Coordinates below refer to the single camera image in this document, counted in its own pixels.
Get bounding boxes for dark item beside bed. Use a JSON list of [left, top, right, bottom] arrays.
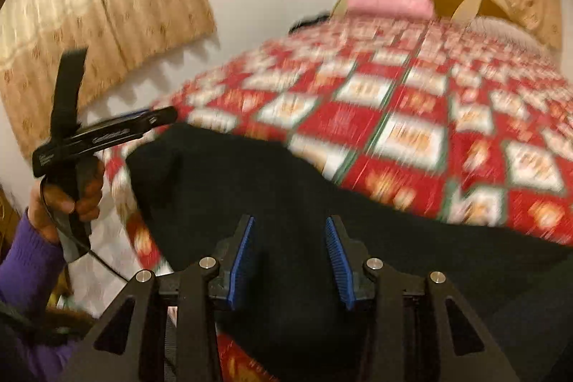
[[288, 11, 330, 35]]

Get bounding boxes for person left hand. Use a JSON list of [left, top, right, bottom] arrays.
[[27, 157, 105, 243]]

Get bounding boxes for striped pillow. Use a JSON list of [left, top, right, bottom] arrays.
[[466, 16, 548, 54]]

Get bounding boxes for beige curtain left wall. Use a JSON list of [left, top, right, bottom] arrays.
[[1, 0, 216, 157]]

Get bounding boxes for red patchwork teddy bedspread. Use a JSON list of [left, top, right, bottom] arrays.
[[95, 11, 573, 382]]

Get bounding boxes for purple sleeve forearm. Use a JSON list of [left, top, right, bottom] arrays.
[[1, 208, 94, 381]]

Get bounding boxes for pink folded blanket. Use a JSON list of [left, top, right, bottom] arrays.
[[347, 0, 435, 19]]

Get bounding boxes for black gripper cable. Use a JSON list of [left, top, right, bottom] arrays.
[[39, 177, 131, 282]]

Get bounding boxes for black pants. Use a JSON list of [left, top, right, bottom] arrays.
[[126, 123, 572, 381]]

